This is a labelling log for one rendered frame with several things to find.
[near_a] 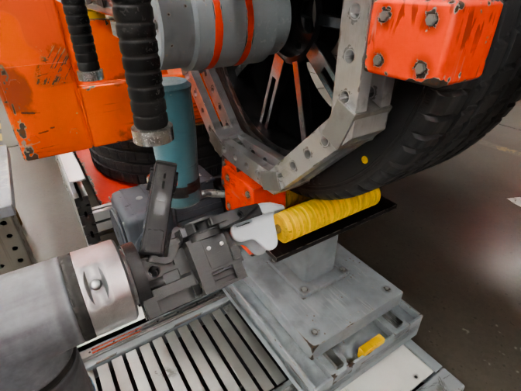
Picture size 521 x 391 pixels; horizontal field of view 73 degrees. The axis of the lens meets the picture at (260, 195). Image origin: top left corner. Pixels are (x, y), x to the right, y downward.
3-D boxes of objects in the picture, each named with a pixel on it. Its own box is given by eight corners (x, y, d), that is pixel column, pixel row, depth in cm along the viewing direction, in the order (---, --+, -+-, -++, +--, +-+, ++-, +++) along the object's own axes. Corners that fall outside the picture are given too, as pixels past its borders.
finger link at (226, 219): (253, 223, 46) (192, 245, 42) (248, 210, 47) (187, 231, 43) (268, 212, 42) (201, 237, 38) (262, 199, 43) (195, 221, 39)
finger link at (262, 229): (296, 239, 48) (236, 264, 44) (279, 199, 49) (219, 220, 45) (308, 234, 45) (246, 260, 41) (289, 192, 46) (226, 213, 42)
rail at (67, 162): (114, 233, 120) (98, 176, 108) (84, 243, 115) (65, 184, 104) (41, 84, 297) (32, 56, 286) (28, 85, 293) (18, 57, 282)
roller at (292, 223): (387, 205, 77) (392, 181, 74) (276, 254, 63) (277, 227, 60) (367, 194, 81) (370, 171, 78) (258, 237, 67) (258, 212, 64)
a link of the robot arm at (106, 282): (74, 260, 41) (65, 243, 33) (117, 245, 43) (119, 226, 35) (98, 335, 40) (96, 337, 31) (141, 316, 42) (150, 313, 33)
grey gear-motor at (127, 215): (265, 262, 121) (266, 170, 103) (143, 316, 101) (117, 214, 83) (238, 235, 134) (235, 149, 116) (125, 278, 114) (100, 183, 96)
